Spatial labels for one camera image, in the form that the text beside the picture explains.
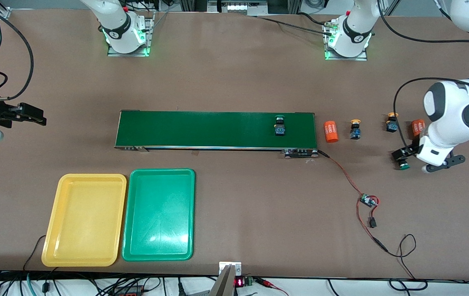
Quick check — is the small green controller board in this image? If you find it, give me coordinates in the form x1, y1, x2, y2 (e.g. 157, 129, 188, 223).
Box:
360, 194, 380, 208

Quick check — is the yellow plastic tray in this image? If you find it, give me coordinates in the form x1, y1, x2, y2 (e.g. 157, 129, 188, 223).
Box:
41, 173, 128, 267

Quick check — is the green plastic tray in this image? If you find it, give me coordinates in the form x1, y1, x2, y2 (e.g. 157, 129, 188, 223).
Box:
122, 169, 196, 262

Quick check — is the green belt conveyor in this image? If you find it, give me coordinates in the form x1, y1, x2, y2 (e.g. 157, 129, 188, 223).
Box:
114, 110, 319, 159

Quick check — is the red clip lead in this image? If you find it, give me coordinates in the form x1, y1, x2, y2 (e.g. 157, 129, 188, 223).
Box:
254, 277, 289, 296

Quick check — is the orange power strip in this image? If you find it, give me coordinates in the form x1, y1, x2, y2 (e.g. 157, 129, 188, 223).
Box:
113, 286, 144, 296

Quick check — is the grey metal pole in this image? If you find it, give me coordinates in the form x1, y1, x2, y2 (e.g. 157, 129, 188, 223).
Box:
208, 265, 236, 296

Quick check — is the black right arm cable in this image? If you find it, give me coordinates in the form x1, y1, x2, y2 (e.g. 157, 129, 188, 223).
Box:
0, 6, 34, 101

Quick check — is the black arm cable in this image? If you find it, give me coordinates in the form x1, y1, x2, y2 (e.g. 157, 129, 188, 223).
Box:
376, 0, 469, 148
0, 6, 34, 101

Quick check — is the red and black wire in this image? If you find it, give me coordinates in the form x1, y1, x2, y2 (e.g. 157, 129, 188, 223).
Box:
317, 150, 388, 252

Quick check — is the thin black looped cable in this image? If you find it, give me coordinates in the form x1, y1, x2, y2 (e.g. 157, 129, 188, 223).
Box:
376, 234, 428, 291

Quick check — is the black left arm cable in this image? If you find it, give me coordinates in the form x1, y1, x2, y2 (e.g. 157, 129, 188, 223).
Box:
376, 0, 469, 148

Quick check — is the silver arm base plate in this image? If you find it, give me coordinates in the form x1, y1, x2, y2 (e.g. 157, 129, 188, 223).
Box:
324, 21, 367, 61
107, 12, 155, 57

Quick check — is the black base power cable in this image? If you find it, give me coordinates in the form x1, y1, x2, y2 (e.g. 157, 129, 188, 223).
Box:
255, 16, 336, 35

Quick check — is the aluminium frame rack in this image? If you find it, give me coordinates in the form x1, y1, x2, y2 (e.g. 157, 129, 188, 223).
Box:
179, 0, 301, 16

